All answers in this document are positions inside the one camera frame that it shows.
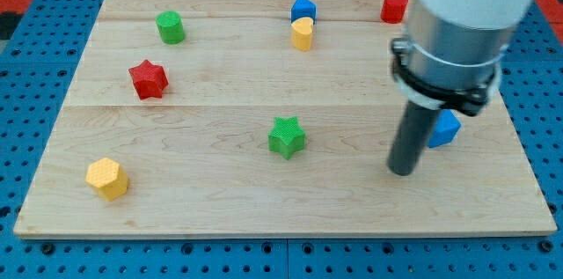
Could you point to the blue triangular prism block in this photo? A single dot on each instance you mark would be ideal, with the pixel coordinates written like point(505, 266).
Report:
point(303, 9)

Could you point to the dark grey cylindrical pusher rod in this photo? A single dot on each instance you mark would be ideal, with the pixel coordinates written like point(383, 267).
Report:
point(414, 131)

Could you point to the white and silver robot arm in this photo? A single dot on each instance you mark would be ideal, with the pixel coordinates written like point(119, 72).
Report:
point(448, 57)

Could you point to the light wooden board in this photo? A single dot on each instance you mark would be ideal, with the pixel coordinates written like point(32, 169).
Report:
point(198, 161)

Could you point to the green star block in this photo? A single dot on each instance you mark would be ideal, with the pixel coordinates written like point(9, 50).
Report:
point(286, 137)

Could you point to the yellow heart block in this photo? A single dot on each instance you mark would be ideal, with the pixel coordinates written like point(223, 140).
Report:
point(302, 30)

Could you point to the red cylinder block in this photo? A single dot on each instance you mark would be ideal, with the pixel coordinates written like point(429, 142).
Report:
point(393, 11)

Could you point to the blue cube block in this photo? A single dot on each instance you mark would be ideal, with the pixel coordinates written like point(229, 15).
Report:
point(445, 130)

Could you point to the yellow hexagon block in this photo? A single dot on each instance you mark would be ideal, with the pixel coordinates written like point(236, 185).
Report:
point(107, 178)

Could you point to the red star block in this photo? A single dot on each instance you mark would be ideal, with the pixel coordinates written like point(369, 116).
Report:
point(149, 80)

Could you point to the green cylinder block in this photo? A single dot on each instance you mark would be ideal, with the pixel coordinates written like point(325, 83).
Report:
point(170, 27)

